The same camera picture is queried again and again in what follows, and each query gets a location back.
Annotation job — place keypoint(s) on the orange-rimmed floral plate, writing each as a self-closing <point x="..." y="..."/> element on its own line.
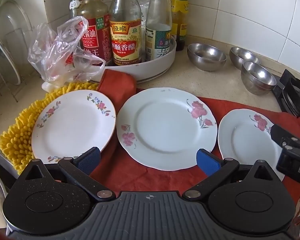
<point x="70" y="130"/>

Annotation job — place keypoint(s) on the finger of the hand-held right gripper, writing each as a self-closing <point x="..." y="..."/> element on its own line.
<point x="283" y="137"/>

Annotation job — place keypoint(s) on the yellow chenille mat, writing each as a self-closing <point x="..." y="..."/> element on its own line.
<point x="17" y="135"/>

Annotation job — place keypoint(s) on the glass pot lid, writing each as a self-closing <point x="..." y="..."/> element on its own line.
<point x="10" y="30"/>

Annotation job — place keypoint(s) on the red cloth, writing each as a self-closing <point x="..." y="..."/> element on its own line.
<point x="140" y="177"/>

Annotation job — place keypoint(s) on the black gas stove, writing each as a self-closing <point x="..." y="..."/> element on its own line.
<point x="277" y="97"/>

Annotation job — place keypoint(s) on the red label soy sauce bottle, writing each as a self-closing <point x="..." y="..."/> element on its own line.
<point x="95" y="40"/>

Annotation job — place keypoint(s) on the small pink flower plate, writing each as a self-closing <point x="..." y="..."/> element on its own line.
<point x="247" y="142"/>

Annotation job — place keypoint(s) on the green yellow label bottle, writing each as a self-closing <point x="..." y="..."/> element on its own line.
<point x="180" y="17"/>

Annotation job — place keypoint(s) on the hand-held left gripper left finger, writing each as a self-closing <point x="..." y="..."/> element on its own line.
<point x="88" y="160"/>

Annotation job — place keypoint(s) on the clear plastic bag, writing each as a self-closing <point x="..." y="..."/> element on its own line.
<point x="52" y="55"/>

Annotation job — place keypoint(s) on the clear plastic packet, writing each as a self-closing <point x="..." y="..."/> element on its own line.
<point x="143" y="10"/>

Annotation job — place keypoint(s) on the black pot support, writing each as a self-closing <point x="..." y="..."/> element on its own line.
<point x="295" y="90"/>

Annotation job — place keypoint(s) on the stainless steel bowl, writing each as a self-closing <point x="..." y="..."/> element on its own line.
<point x="206" y="57"/>
<point x="242" y="56"/>
<point x="258" y="77"/>

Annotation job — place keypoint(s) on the large pink flower plate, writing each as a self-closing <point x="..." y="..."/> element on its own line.
<point x="165" y="130"/>

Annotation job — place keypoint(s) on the yellow red label vinegar bottle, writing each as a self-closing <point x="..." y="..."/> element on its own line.
<point x="126" y="47"/>

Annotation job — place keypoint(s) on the purple neck label bottle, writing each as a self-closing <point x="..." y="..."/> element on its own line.
<point x="158" y="45"/>

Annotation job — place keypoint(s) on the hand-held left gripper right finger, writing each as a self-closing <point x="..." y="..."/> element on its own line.
<point x="210" y="162"/>

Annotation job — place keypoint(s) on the white turntable rack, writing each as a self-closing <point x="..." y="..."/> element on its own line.
<point x="152" y="67"/>

